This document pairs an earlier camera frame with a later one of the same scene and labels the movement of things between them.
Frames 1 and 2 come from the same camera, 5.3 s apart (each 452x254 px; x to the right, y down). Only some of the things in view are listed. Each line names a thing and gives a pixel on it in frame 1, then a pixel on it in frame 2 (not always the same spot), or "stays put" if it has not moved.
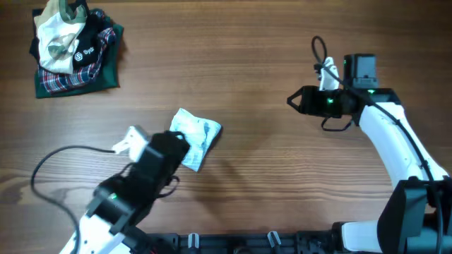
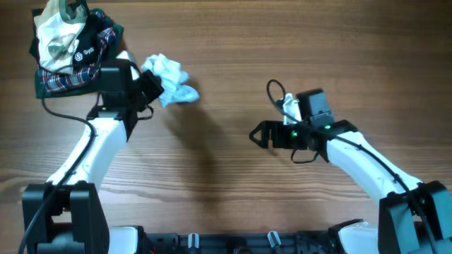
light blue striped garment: (199, 132) → (173, 80)
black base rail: (318, 242) stays put
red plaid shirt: (56, 82) stays put
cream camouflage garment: (59, 26) stays put
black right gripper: (309, 101) → (278, 141)
